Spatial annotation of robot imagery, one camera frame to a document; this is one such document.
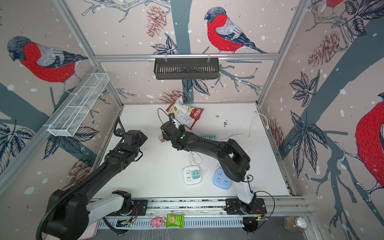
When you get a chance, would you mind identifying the teal plug adapter front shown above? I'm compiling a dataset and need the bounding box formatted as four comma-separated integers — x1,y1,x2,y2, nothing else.
192,170,201,179

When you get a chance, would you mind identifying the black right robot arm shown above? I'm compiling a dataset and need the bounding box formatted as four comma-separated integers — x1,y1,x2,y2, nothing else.
161,121,267,215

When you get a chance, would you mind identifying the white square power socket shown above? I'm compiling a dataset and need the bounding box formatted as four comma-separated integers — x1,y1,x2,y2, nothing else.
183,166,202,186

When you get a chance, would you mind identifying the teal plug adapter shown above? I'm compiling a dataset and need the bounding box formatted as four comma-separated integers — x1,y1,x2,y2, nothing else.
192,170,201,179
205,135,217,141

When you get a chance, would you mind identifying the blue square power socket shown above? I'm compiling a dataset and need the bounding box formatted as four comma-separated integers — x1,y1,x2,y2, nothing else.
213,168,232,190

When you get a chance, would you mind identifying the pink toy pig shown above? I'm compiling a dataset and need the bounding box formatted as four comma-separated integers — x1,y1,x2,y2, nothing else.
150,216,166,228

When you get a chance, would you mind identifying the white multicolour power strip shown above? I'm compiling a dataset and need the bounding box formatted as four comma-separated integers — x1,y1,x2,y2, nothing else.
198,134,223,142

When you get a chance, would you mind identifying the glass jar with lid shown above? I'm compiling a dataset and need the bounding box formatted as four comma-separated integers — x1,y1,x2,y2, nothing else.
284,216,308,233

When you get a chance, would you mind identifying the green snack packet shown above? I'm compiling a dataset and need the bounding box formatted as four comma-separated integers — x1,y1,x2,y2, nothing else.
166,214,184,228

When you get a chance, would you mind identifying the red white chips bag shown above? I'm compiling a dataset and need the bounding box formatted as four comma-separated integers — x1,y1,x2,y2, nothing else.
167,97,204,130

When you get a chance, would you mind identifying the white socket cable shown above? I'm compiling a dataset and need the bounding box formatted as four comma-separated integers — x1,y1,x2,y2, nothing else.
188,151,204,167

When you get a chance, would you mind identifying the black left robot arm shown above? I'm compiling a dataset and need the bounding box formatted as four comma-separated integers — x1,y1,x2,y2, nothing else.
36,130,148,240

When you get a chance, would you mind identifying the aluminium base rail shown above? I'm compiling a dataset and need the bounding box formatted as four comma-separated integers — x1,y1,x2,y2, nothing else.
106,196,312,230

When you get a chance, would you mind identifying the pink tray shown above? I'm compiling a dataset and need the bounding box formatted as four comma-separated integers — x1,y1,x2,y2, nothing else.
46,221,100,240

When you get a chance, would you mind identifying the pink plug adapter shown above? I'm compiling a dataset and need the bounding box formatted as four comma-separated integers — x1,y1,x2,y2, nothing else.
158,135,166,143

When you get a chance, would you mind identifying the white wire mesh shelf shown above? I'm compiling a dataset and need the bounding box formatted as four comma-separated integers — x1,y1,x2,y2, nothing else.
48,73,110,137

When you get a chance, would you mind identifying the black hanging wire basket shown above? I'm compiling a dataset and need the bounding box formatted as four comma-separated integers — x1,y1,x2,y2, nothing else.
154,58,220,80

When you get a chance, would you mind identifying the power strip white cable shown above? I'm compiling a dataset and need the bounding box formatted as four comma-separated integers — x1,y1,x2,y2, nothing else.
221,110,271,140

